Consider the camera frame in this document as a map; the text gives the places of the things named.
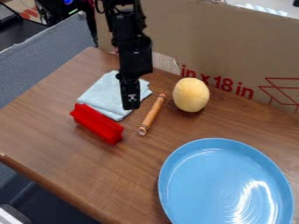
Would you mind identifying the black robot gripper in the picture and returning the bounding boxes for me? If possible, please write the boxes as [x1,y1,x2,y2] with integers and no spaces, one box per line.
[115,36,154,110]

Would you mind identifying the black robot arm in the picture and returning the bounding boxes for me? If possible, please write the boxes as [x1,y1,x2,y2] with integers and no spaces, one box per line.
[97,0,154,110]

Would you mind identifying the orange crayon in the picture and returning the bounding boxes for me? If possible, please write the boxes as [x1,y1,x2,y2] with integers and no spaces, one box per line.
[138,94,166,136]

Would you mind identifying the brown cardboard box wall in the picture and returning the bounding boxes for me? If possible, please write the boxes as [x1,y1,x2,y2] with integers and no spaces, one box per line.
[97,0,299,115]

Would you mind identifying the red plastic block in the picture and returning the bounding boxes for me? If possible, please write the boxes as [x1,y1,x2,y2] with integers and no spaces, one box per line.
[70,103,125,145]

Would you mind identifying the yellow potato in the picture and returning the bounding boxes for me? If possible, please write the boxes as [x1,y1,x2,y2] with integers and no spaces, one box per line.
[173,78,211,113]

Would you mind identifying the light blue cloth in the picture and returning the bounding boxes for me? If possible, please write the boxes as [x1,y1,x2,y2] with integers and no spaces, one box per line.
[77,70,155,123]

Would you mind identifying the grey fabric panel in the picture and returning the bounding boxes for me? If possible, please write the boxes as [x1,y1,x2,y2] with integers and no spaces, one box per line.
[0,13,95,109]

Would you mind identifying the black equipment in background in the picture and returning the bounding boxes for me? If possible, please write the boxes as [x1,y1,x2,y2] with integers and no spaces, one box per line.
[34,0,99,45]

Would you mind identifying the blue round plate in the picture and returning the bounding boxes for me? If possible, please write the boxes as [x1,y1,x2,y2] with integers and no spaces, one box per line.
[158,138,296,224]

